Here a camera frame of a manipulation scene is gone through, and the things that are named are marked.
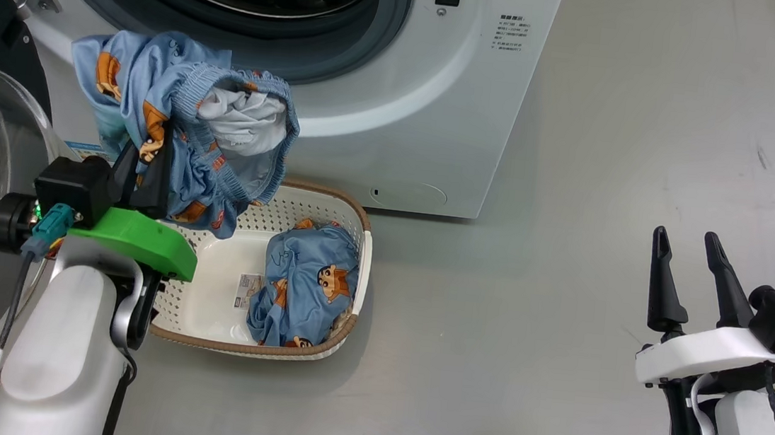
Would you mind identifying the blue energy label sticker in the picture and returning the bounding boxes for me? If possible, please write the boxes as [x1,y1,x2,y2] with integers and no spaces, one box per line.
[64,139,118,164]

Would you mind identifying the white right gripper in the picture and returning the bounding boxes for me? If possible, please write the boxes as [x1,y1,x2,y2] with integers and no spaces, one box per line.
[633,225,775,398]

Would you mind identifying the white front-load washing machine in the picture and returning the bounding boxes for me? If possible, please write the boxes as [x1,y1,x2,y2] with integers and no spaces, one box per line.
[0,0,568,228]

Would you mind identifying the left arm cable teal plug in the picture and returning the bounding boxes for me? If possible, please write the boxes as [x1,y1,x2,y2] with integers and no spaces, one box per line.
[0,197,78,435]

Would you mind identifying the white perforated laundry basket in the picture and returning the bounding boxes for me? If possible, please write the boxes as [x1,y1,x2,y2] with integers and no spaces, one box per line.
[146,167,379,369]

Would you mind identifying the printed text notice sticker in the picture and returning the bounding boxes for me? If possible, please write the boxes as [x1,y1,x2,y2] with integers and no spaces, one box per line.
[493,13,535,55]

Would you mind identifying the blue cartoon print garment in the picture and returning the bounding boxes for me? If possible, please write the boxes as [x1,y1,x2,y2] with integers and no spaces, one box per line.
[55,22,309,246]
[244,214,364,356]

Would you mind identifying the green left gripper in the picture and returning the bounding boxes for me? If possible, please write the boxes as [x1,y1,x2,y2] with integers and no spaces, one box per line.
[64,118,211,284]

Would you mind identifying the basket product label sticker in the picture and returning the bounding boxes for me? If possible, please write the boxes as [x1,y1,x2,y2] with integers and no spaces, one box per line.
[234,272,267,315]

